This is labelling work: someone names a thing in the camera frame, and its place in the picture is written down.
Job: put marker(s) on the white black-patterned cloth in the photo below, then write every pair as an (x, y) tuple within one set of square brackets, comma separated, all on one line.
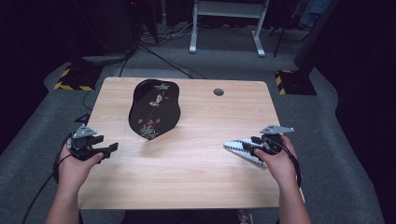
[(238, 147)]

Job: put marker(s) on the dark slanted stand pole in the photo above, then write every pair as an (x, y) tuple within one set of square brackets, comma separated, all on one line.
[(314, 40)]

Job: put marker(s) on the blue cloth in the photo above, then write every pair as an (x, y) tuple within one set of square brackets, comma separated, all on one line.
[(314, 12)]

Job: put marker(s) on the person's patterned shoe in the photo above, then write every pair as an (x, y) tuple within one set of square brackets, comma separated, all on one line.
[(245, 217)]

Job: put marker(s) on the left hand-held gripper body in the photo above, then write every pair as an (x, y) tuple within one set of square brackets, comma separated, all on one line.
[(81, 141)]

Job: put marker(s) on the person's dark lap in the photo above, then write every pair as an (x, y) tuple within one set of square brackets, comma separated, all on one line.
[(180, 217)]

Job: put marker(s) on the black yellow-striped stand base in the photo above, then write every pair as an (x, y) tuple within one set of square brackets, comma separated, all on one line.
[(79, 77), (295, 83)]

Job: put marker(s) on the black equipment cabinet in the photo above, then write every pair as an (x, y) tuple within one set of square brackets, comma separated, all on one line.
[(115, 25)]

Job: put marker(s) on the person's right hand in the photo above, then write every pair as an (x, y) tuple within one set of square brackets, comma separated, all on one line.
[(281, 168)]

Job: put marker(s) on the white metal desk frame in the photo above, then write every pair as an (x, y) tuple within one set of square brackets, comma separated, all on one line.
[(229, 8)]

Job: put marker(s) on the person's left hand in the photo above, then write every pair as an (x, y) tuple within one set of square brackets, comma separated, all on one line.
[(73, 172)]

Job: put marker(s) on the black tripod stand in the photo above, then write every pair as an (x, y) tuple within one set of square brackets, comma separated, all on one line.
[(280, 40)]

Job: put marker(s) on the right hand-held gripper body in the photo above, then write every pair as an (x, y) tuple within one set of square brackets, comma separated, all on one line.
[(274, 143)]

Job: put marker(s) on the black floral lacquer tray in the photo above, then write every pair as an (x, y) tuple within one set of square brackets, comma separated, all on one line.
[(154, 109)]

